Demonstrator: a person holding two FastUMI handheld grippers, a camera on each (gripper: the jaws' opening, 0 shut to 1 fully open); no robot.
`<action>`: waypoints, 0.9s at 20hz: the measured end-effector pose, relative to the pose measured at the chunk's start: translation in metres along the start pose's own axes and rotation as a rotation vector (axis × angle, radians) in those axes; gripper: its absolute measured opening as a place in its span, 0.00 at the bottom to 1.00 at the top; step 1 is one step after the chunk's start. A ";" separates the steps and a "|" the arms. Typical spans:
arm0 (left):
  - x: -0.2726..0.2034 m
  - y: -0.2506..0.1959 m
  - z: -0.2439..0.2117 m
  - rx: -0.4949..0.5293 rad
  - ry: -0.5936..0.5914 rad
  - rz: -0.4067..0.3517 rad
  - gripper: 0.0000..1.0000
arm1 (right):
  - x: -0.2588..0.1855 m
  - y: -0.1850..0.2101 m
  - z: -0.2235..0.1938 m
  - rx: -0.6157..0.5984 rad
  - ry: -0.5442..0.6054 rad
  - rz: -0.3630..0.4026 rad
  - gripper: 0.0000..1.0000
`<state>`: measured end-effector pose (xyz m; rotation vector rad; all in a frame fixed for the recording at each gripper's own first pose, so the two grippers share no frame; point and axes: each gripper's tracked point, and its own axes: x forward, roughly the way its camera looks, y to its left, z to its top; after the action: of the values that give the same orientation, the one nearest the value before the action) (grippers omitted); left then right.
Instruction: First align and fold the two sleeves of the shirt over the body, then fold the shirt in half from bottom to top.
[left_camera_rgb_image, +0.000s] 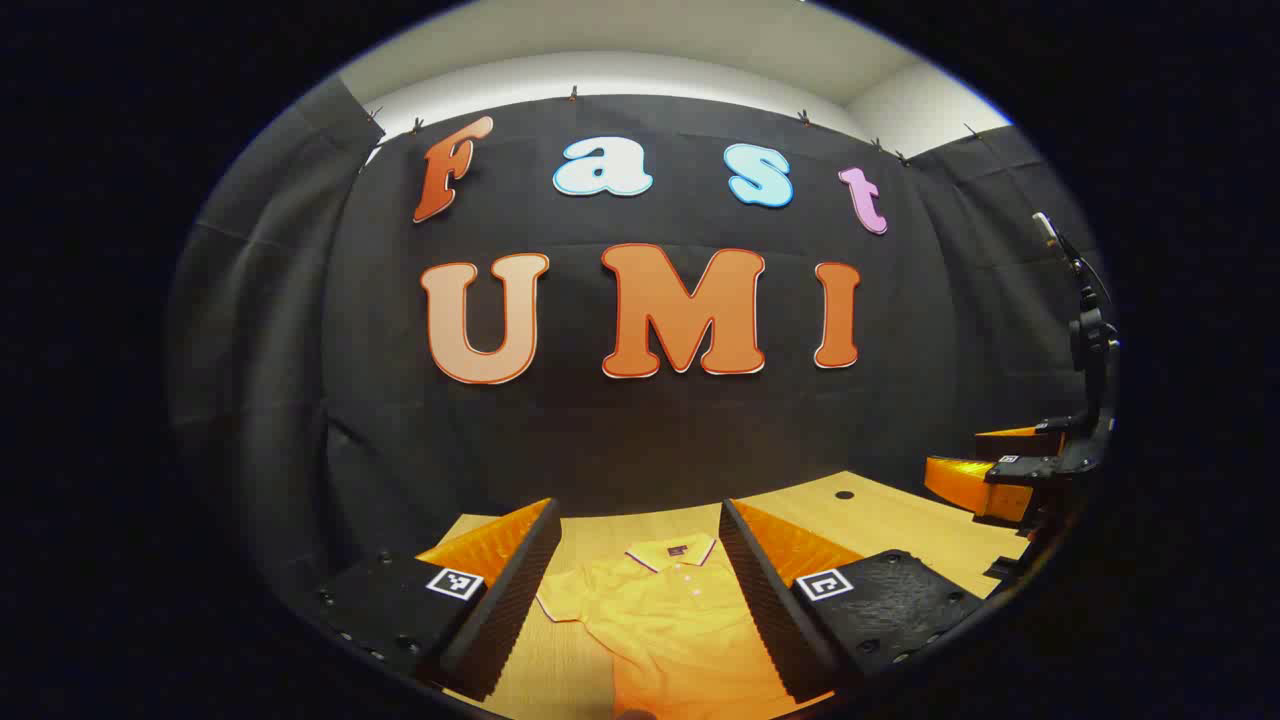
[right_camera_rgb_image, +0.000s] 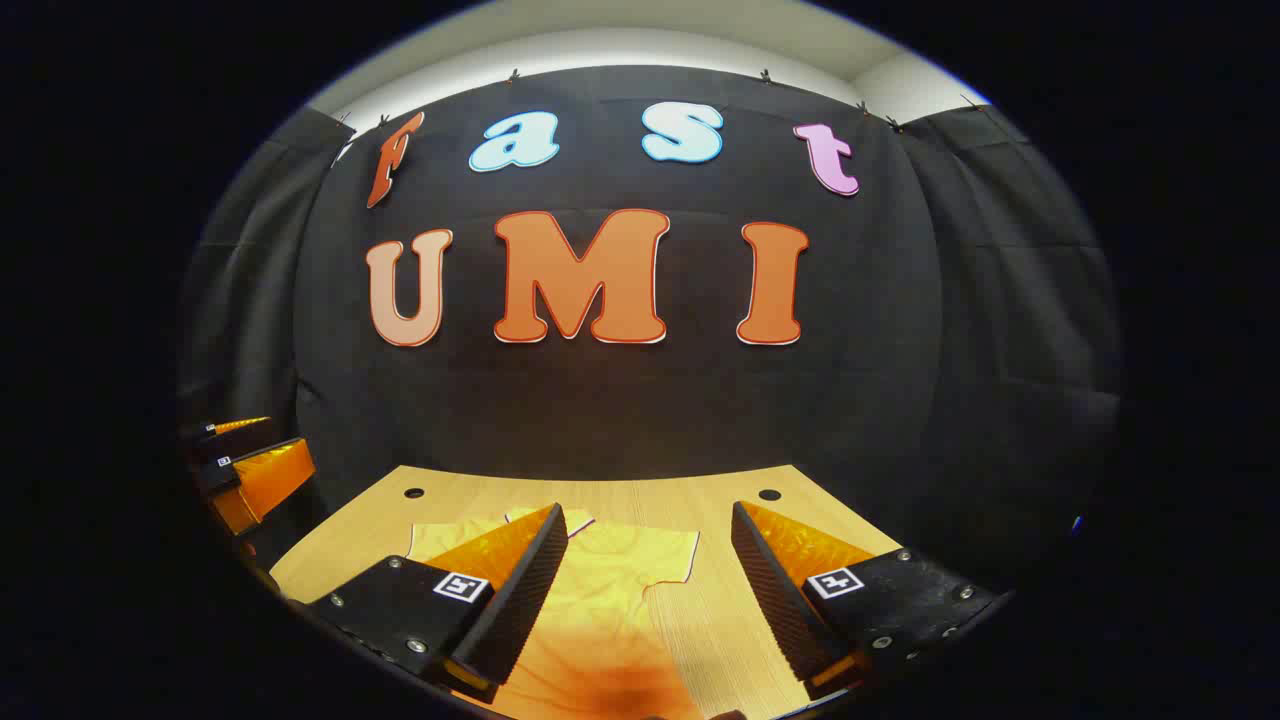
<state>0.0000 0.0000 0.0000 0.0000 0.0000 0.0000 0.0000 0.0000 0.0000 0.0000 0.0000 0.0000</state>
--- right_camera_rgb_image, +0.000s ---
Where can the orange T-shirt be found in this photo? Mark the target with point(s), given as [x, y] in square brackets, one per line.
[610, 575]

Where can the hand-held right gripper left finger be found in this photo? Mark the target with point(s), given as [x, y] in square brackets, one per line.
[530, 580]

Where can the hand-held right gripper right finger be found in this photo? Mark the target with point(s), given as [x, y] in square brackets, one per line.
[768, 585]

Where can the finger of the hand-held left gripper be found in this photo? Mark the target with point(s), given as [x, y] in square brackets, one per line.
[265, 478]
[235, 435]

